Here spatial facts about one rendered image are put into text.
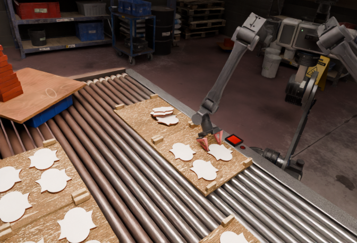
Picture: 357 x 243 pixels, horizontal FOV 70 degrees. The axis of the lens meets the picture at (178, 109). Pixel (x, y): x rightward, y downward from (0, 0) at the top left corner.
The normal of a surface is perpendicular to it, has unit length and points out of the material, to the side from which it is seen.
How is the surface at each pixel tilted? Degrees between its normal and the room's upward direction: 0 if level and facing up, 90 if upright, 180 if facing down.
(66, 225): 0
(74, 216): 0
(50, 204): 0
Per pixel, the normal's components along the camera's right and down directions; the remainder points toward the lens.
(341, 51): -0.58, 0.33
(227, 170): 0.08, -0.85
